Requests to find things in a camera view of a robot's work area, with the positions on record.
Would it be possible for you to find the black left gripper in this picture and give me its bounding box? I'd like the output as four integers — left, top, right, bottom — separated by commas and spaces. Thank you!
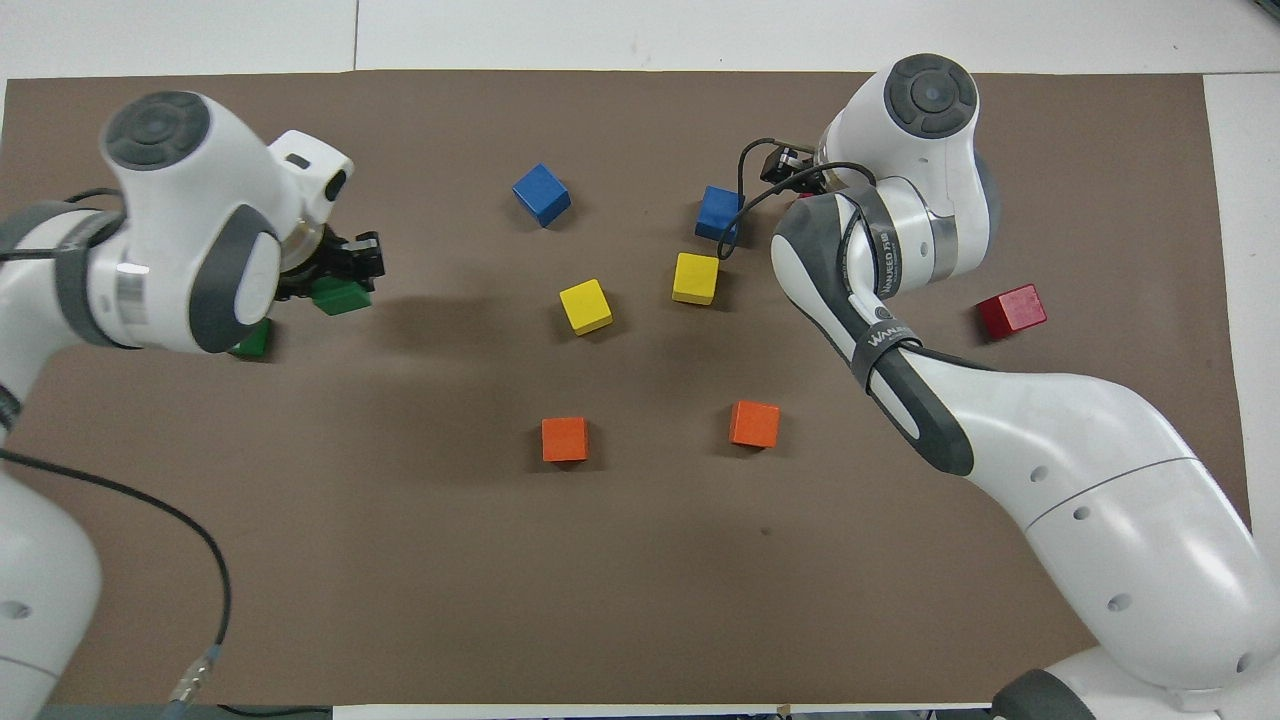
276, 228, 387, 302

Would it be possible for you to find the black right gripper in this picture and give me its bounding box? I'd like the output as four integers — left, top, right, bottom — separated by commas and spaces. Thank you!
760, 146, 836, 199

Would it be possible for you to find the green wooden cube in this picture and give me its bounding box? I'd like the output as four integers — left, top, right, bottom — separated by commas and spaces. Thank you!
228, 318, 273, 361
308, 277, 373, 317

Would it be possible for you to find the blue wooden cube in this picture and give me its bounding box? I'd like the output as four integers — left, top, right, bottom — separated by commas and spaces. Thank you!
695, 185, 746, 243
512, 163, 572, 228

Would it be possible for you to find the yellow wooden cube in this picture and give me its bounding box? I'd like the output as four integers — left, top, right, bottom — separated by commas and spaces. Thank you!
672, 252, 721, 306
558, 279, 614, 337

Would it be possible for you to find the orange wooden cube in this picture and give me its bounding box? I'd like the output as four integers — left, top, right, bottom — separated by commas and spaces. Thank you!
729, 400, 781, 450
541, 417, 590, 463

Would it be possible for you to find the brown table mat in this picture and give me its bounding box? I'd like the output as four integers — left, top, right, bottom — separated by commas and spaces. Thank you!
0, 68, 1251, 707

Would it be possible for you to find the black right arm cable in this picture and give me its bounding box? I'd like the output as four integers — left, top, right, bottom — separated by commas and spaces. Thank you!
716, 138, 881, 261

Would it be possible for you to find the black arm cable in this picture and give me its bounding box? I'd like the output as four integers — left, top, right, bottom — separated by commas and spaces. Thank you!
716, 138, 881, 261
0, 450, 233, 703

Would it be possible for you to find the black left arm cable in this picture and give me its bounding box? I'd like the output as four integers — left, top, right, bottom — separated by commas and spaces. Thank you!
0, 450, 233, 703

